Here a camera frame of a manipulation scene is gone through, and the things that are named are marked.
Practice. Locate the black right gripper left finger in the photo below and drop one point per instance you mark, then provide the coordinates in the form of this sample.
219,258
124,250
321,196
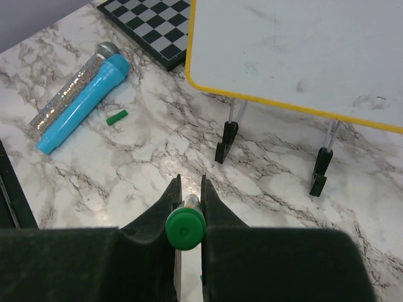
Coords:
133,263

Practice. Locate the blue toy microphone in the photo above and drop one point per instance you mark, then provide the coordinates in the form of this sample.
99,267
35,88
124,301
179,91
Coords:
111,74

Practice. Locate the white whiteboard marker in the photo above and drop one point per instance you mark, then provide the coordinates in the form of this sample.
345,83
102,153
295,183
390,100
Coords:
186,226

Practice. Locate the yellow framed whiteboard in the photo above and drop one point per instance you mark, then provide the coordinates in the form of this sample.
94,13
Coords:
336,59

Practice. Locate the black white chessboard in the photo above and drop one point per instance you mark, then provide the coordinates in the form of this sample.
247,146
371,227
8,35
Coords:
159,27

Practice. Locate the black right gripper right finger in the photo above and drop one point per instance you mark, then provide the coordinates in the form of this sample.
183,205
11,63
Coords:
244,263

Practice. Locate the green marker cap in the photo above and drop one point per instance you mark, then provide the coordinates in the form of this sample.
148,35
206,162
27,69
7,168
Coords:
117,117

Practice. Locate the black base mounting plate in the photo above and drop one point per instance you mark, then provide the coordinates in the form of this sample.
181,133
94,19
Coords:
15,210

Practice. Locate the wire whiteboard stand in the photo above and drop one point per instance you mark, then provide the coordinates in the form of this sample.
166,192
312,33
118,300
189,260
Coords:
324,156

